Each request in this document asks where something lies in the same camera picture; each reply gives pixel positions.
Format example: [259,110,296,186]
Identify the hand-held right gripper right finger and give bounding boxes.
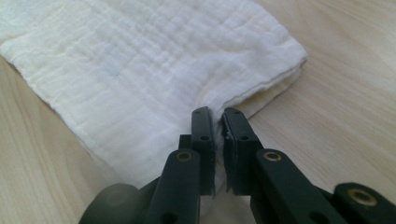
[220,106,264,197]

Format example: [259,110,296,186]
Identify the cream white muslin towel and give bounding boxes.
[0,0,309,218]

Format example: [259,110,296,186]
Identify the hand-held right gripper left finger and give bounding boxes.
[178,105,217,197]

